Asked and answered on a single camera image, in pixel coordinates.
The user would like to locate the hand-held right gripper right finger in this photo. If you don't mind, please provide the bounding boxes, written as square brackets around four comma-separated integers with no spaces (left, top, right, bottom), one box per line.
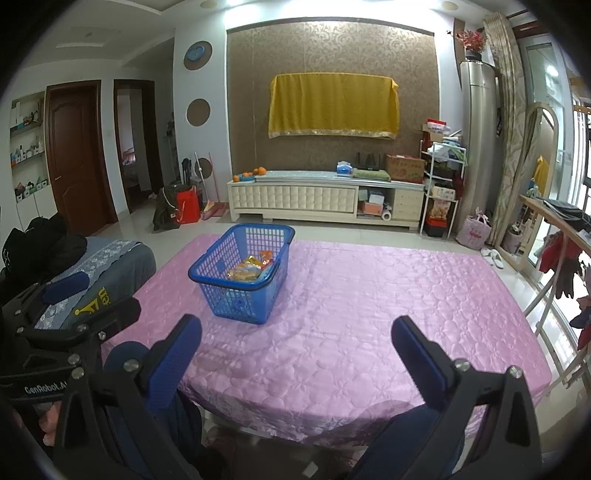
[392,315,544,480]

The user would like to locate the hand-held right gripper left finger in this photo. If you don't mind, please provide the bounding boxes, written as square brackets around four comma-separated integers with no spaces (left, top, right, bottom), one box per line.
[52,314,203,480]

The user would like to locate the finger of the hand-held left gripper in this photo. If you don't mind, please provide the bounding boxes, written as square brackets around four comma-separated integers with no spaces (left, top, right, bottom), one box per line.
[14,296,142,354]
[0,271,92,325]

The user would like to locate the blue plastic basket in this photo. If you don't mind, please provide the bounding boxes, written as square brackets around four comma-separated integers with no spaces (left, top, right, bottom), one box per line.
[188,223,296,325]

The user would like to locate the yellow snack packet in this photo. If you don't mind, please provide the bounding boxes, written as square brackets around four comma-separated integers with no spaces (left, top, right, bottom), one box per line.
[225,258,266,282]

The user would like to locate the person's left hand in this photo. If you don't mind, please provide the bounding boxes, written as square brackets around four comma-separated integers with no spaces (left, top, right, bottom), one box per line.
[34,401,63,446]

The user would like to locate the person's dark blue trousers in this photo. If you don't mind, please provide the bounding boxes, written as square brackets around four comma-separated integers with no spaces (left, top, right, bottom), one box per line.
[104,342,467,480]

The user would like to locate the black jacket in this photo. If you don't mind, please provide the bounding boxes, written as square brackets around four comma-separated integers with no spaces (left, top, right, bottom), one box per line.
[0,212,88,301]

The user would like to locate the grey embroidered chair cover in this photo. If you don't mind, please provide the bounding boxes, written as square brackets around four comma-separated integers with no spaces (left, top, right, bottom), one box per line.
[37,236,158,330]

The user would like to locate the pink quilted tablecloth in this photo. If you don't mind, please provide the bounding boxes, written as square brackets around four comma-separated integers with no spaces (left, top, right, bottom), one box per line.
[99,233,552,437]

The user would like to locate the black bag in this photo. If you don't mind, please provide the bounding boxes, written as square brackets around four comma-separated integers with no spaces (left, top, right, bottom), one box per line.
[153,183,183,232]

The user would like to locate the red bag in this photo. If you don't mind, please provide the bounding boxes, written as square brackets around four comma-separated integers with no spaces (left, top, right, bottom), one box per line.
[176,189,201,225]

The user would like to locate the brown wooden door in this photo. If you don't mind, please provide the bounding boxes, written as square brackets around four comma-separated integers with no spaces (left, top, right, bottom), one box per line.
[46,80,117,237]

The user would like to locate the pink bag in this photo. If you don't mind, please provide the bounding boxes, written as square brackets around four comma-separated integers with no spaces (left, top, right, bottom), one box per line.
[456,210,492,250]

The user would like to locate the pink broom with dustpan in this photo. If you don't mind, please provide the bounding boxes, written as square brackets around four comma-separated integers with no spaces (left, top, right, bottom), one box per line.
[201,152,228,220]

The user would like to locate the white mop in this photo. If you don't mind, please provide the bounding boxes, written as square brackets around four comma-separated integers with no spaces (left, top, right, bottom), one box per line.
[194,151,208,208]

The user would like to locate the white metal rack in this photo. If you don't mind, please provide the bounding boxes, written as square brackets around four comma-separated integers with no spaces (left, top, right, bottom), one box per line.
[419,138,467,238]

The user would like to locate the hanging clothes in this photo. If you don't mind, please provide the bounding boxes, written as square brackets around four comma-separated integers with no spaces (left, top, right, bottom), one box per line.
[538,231,591,352]

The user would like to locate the brown cardboard box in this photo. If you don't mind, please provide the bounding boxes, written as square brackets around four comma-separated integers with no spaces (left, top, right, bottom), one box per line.
[385,154,426,184]

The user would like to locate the cream TV cabinet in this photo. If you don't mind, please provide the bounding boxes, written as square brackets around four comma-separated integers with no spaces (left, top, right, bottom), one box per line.
[227,170,426,228]

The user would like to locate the silver standing air conditioner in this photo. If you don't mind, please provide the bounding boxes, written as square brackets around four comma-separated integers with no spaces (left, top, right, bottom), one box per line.
[460,60,502,234]

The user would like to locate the patterned beige curtain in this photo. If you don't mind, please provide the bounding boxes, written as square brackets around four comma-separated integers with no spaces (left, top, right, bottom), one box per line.
[482,13,532,252]

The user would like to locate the red artificial flowers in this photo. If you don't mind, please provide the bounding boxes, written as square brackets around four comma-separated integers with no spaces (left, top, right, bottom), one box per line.
[455,28,489,62]

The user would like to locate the wall niche shelf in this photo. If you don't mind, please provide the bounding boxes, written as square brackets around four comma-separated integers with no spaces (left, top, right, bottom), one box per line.
[8,90,51,206]

